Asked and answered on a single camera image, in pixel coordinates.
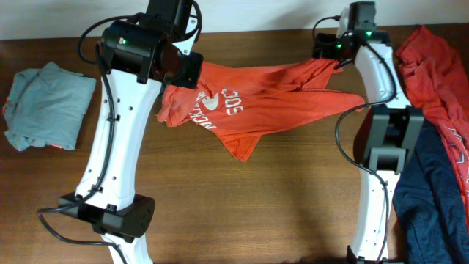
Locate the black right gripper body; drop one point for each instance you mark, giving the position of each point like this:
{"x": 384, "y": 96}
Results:
{"x": 335, "y": 47}

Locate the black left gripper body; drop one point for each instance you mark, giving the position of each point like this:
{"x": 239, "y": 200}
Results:
{"x": 187, "y": 71}

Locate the orange printed t-shirt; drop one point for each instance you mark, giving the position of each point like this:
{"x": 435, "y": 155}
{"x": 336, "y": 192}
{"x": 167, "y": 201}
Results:
{"x": 239, "y": 105}

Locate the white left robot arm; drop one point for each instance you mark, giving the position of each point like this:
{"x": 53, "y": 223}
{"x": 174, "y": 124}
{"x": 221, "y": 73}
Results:
{"x": 138, "y": 56}

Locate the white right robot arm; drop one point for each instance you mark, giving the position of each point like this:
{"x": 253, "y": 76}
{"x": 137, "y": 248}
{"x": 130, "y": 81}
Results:
{"x": 387, "y": 137}

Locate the folded grey t-shirt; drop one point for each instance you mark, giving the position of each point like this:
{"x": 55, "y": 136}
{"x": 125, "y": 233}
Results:
{"x": 46, "y": 106}

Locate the navy blue garment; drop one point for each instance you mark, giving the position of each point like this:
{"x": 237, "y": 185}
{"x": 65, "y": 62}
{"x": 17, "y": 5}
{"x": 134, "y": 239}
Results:
{"x": 428, "y": 204}

